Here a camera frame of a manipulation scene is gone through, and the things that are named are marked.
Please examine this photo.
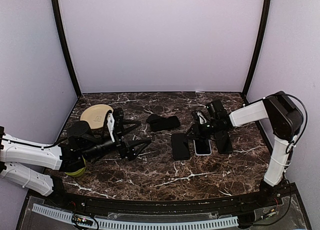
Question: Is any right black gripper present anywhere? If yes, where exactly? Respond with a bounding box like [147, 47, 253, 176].
[185, 118, 221, 140]

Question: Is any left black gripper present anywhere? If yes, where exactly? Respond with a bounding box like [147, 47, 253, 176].
[81, 119, 152, 161]

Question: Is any lavender phone case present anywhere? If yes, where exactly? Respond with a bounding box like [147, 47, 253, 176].
[193, 139, 213, 156]

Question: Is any pink phone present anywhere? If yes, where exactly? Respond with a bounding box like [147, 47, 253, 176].
[171, 133, 190, 161]

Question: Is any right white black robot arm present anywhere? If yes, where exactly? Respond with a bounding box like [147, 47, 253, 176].
[186, 91, 308, 187]

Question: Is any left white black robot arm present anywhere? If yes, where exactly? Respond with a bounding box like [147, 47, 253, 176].
[0, 108, 152, 208]

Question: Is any tan wooden round plate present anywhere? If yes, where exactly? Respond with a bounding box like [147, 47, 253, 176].
[80, 104, 113, 130]

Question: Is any lime green bowl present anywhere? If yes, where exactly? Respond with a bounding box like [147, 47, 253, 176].
[65, 159, 87, 177]

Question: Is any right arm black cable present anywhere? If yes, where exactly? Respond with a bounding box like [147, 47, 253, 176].
[284, 94, 308, 153]

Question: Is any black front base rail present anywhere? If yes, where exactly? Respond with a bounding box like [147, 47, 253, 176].
[27, 184, 298, 216]

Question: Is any white slotted cable duct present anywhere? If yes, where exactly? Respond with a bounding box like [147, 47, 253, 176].
[31, 204, 239, 230]

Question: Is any right black corner post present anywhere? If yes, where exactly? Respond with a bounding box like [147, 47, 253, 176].
[241, 0, 271, 99]

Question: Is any black corner post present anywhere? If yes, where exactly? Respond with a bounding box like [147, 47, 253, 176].
[51, 0, 82, 98]
[241, 0, 271, 99]

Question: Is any left black corner post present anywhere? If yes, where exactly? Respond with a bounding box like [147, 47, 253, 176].
[51, 0, 82, 98]

